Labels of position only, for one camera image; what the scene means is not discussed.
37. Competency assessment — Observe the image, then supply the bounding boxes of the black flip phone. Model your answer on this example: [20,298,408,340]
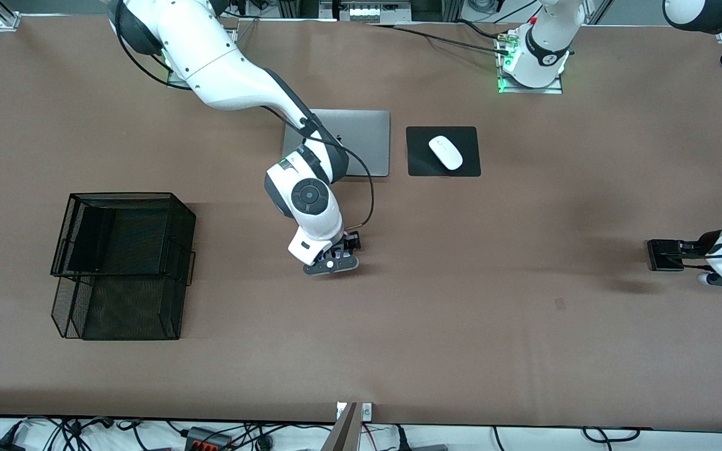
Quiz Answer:
[646,239,687,272]

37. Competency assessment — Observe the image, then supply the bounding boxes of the black mouse pad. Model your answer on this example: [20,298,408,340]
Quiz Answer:
[406,126,482,177]

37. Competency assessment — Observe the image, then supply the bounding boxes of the silver closed laptop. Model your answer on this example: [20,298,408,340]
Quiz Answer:
[281,108,391,177]

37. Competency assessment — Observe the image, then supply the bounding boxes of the white computer mouse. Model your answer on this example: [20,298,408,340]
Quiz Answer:
[428,135,463,171]

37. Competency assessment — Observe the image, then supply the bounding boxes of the black floor plug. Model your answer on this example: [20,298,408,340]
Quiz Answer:
[395,425,449,451]

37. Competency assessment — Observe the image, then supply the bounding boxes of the black mesh two-tier tray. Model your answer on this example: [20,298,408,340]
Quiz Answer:
[50,192,197,341]

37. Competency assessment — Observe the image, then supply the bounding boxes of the black orange power strip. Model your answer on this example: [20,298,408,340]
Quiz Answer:
[185,427,234,451]

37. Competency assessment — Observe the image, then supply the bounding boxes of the white power strip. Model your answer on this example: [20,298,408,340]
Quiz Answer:
[348,5,400,20]

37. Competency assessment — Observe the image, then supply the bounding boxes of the grey slanted post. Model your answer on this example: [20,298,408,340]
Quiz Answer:
[322,403,359,451]

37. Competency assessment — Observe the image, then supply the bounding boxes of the black looped floor cable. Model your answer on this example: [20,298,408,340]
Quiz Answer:
[583,427,641,443]

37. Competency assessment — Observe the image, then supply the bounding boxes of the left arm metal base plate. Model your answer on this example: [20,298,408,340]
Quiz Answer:
[497,31,564,95]

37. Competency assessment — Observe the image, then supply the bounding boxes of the long black table cable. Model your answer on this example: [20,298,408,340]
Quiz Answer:
[367,23,512,56]

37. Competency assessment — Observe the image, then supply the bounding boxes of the short black table cable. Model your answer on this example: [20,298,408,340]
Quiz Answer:
[458,19,507,40]

